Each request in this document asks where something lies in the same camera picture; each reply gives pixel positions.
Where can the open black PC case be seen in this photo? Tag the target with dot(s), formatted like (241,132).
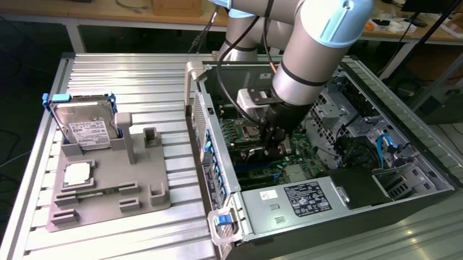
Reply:
(362,230)

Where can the CPU socket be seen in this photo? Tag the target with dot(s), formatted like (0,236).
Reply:
(250,128)

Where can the black monitor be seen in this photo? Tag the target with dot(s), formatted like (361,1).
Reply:
(434,5)

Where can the silver hard disk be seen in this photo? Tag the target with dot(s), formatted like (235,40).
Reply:
(83,127)

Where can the green loose RAM stick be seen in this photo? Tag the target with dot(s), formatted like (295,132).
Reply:
(90,193)

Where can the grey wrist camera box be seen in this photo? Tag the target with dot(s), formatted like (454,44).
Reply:
(250,104)

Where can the black graphics card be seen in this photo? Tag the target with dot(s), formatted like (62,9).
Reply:
(253,159)

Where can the green motherboard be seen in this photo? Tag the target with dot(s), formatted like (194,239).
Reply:
(307,157)

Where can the installed dark RAM stick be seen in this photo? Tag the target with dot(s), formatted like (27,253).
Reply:
(246,145)

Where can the blue card retainer clip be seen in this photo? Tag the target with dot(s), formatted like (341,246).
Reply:
(221,182)
(214,160)
(217,171)
(207,135)
(225,193)
(209,148)

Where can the grey metal disk bay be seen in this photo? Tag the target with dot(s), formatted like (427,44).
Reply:
(333,116)

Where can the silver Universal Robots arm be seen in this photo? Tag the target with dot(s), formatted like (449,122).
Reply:
(318,48)

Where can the silver chipset heat sink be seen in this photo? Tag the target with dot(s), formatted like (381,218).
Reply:
(297,173)

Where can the wooden workbench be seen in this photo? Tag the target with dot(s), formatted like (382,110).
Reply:
(398,33)
(36,8)

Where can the silver CPU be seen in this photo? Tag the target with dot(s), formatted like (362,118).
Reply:
(78,174)

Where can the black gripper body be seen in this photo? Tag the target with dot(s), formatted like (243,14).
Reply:
(286,116)

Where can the black plastic air shroud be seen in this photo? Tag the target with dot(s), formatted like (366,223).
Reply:
(358,189)

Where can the dark grey machine housing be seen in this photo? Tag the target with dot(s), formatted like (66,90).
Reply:
(441,108)

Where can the white and orange parts box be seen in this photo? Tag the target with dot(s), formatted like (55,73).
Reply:
(383,25)

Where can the blue disk caddy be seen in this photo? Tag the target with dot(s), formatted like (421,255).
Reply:
(59,98)

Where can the grey parts rack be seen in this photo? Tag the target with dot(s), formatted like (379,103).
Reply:
(109,173)

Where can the grey power supply unit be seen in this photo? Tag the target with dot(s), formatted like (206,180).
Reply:
(290,205)

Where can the blue case latch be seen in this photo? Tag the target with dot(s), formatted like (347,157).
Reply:
(222,219)

